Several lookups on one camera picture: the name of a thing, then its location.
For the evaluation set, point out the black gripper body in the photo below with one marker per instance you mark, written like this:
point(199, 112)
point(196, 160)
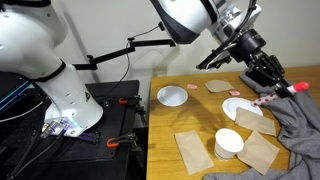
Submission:
point(256, 50)

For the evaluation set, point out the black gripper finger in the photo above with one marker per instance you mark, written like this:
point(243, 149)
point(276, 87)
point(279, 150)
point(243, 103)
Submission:
point(286, 84)
point(271, 89)

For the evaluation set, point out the white red-dotted marker red cap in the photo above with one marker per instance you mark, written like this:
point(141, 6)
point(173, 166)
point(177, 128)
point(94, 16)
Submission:
point(298, 87)

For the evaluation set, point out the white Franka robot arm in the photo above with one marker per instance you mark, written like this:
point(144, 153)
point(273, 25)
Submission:
point(43, 60)

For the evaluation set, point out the white paper cup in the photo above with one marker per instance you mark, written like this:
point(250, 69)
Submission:
point(228, 144)

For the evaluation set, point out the brown paper napkin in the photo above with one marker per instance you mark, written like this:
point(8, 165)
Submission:
point(255, 121)
point(193, 152)
point(258, 152)
point(218, 85)

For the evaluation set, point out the pink sticky note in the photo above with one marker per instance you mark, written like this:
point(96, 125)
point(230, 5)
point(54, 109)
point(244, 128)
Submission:
point(234, 93)
point(192, 86)

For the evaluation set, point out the white round plate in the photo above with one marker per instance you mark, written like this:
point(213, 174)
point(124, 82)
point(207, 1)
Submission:
point(172, 96)
point(231, 106)

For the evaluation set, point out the grey sweatshirt cloth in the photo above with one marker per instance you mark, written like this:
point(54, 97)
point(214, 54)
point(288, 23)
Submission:
point(296, 126)

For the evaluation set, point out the orange black clamp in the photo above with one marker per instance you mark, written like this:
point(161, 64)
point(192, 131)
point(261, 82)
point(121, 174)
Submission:
point(120, 140)
point(128, 100)

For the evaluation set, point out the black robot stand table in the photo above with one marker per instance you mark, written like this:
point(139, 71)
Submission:
point(113, 126)

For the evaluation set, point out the black box blue stripes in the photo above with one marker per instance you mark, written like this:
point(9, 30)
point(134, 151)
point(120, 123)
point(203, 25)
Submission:
point(11, 90)

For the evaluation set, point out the small black mounted camera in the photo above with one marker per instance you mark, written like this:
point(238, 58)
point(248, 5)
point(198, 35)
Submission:
point(161, 26)

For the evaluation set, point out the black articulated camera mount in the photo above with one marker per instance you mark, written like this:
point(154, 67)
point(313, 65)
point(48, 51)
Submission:
point(113, 55)

